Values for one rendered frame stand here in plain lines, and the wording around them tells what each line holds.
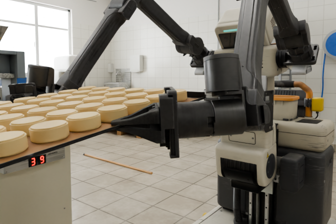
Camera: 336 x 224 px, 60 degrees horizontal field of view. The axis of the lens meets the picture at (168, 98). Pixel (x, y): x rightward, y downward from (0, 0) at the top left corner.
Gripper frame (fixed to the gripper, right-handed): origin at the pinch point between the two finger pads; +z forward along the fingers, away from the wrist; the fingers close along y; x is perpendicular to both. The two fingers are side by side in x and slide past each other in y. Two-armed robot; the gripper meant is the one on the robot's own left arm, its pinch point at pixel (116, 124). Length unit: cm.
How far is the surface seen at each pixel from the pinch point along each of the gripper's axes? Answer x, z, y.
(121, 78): 596, 35, 43
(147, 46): 560, -24, -23
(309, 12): 356, -247, -56
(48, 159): 66, 33, 28
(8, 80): 145, 77, 2
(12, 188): 58, 43, 35
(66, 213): 73, 30, 55
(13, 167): 57, 41, 26
